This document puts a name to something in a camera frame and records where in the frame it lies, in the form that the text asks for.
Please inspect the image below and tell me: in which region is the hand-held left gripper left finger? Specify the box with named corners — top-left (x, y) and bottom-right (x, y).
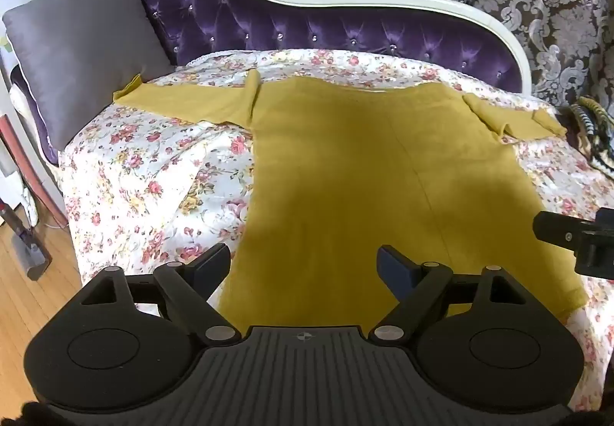
top-left (77, 243), bottom-right (242, 345)

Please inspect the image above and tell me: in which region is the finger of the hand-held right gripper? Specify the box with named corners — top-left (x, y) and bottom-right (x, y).
top-left (533, 210), bottom-right (600, 250)

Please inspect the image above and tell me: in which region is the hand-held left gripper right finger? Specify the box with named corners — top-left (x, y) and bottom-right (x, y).
top-left (368, 244), bottom-right (533, 344)

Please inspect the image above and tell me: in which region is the mustard yellow shirt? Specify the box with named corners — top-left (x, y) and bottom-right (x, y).
top-left (112, 70), bottom-right (590, 326)

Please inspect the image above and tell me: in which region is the striped dark cloth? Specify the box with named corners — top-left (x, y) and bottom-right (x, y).
top-left (559, 96), bottom-right (614, 179)

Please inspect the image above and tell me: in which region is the floral bedspread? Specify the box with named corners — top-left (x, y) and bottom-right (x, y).
top-left (56, 48), bottom-right (614, 413)

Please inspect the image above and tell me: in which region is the grey vacuum cleaner head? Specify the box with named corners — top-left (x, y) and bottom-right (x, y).
top-left (0, 201), bottom-right (53, 282)

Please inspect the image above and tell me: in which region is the purple tufted sofa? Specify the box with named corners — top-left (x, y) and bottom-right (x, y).
top-left (10, 0), bottom-right (531, 168)

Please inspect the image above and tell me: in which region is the grey pillow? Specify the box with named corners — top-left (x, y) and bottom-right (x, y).
top-left (2, 0), bottom-right (174, 150)

